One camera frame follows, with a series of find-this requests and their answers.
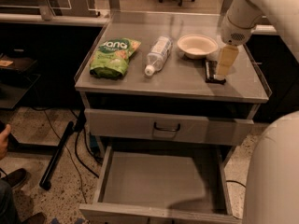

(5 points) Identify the white counter ledge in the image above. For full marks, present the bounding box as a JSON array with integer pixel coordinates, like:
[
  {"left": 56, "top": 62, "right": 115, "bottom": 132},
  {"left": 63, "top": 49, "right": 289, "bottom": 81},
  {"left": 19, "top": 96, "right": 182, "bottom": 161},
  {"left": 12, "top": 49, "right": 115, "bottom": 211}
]
[{"left": 0, "top": 13, "right": 109, "bottom": 27}]

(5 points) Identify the person's hand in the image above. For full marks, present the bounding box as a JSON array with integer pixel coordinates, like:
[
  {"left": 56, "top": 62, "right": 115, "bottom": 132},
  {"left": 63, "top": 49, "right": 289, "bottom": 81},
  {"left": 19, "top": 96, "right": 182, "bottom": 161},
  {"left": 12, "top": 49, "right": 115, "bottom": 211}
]
[{"left": 0, "top": 124, "right": 11, "bottom": 160}]

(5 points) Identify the black rxbar chocolate bar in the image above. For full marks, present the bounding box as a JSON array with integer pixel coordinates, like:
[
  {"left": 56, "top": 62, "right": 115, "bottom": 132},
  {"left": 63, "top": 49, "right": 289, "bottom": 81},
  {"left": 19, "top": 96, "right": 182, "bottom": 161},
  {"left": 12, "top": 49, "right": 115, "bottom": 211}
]
[{"left": 205, "top": 60, "right": 226, "bottom": 85}]

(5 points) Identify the grey metal drawer cabinet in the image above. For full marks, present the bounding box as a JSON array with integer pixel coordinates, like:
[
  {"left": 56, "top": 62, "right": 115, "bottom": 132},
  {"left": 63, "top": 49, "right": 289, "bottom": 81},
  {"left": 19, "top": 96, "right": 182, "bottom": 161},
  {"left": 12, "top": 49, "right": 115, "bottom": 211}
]
[{"left": 74, "top": 10, "right": 273, "bottom": 224}]

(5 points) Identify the blue jeans leg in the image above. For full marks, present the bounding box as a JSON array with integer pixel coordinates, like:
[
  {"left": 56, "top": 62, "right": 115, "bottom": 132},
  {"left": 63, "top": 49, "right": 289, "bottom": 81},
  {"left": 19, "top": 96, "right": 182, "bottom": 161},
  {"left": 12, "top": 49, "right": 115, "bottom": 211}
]
[{"left": 0, "top": 180, "right": 21, "bottom": 224}]

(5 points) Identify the black floor cable left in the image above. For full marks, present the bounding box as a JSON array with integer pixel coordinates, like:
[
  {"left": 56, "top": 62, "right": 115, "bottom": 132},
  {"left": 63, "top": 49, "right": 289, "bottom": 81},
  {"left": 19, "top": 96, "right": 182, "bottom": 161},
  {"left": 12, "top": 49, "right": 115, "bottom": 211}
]
[{"left": 31, "top": 105, "right": 104, "bottom": 203}]

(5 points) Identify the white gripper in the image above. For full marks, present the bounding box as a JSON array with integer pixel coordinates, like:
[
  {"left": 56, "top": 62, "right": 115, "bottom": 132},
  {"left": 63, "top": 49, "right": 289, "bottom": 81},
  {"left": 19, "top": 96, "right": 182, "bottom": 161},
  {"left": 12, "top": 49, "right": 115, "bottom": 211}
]
[{"left": 214, "top": 16, "right": 255, "bottom": 80}]

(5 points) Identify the black floor cable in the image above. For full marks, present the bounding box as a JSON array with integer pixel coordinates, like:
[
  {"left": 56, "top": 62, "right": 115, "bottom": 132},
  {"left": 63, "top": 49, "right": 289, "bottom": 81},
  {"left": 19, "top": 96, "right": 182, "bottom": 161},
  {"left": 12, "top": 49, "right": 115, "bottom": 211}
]
[
  {"left": 31, "top": 105, "right": 104, "bottom": 203},
  {"left": 225, "top": 179, "right": 247, "bottom": 189}
]

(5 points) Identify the brown shoe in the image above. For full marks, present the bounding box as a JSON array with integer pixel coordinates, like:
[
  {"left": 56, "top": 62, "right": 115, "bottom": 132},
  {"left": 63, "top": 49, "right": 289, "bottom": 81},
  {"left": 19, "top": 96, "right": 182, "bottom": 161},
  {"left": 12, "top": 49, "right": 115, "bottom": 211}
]
[
  {"left": 21, "top": 212, "right": 47, "bottom": 224},
  {"left": 2, "top": 168, "right": 27, "bottom": 189}
]

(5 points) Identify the clear plastic water bottle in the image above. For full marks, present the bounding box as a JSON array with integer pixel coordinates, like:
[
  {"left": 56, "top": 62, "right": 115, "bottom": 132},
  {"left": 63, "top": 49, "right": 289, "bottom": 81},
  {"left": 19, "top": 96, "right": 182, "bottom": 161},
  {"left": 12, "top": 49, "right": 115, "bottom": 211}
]
[{"left": 144, "top": 35, "right": 173, "bottom": 77}]

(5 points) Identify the closed top drawer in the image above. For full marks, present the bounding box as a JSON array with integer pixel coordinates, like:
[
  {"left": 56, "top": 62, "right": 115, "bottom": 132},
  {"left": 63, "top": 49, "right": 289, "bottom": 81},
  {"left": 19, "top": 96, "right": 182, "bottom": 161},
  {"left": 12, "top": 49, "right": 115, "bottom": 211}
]
[{"left": 85, "top": 108, "right": 253, "bottom": 146}]

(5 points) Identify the green snack bag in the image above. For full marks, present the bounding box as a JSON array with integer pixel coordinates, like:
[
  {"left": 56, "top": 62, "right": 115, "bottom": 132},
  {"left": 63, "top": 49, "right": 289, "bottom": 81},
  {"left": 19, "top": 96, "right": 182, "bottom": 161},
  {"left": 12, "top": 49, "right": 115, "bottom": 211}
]
[{"left": 90, "top": 38, "right": 141, "bottom": 79}]

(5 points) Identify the black metal stand leg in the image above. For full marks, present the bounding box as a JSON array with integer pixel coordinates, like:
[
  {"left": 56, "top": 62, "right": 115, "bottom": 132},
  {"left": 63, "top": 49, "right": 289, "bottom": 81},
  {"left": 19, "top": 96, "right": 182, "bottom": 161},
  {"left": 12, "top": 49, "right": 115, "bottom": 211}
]
[{"left": 39, "top": 121, "right": 74, "bottom": 190}]

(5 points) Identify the black floor cable right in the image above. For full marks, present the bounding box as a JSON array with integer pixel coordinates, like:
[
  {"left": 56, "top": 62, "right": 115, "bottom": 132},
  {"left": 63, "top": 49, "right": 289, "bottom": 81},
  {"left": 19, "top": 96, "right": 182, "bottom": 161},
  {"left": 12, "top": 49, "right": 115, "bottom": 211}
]
[{"left": 225, "top": 179, "right": 247, "bottom": 189}]

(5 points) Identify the black drawer handle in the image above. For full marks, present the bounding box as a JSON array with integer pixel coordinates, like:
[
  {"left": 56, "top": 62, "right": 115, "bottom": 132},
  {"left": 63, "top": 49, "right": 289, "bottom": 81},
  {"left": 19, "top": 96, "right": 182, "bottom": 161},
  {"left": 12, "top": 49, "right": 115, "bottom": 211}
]
[{"left": 153, "top": 122, "right": 181, "bottom": 133}]

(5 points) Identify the white paper bowl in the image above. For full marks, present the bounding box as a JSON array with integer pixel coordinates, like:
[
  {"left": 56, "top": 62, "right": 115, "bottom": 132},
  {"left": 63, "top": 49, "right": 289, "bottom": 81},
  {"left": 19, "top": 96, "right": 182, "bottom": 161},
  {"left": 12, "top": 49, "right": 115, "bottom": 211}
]
[{"left": 178, "top": 35, "right": 218, "bottom": 59}]

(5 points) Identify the open middle drawer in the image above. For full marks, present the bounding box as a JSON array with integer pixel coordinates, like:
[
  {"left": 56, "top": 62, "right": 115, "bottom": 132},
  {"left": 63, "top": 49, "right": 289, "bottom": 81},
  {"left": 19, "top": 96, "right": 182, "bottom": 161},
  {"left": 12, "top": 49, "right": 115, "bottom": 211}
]
[{"left": 80, "top": 146, "right": 241, "bottom": 224}]

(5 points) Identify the dark side table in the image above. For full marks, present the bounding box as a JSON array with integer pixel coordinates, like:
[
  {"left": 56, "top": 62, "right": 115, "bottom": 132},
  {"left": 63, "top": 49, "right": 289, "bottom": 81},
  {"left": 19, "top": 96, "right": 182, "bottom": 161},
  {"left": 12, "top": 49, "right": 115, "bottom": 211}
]
[{"left": 0, "top": 55, "right": 39, "bottom": 110}]

